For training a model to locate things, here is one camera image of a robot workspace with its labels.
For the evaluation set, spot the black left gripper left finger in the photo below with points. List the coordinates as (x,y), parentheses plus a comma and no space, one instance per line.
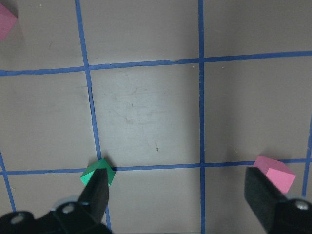
(95,196)

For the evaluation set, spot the green foam cube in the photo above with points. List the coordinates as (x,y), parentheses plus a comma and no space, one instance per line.
(101,164)

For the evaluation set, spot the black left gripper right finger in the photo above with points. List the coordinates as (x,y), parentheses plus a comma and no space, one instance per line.
(264,199)

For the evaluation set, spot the pink foam cube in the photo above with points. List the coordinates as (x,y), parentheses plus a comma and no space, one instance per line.
(7,21)
(276,172)

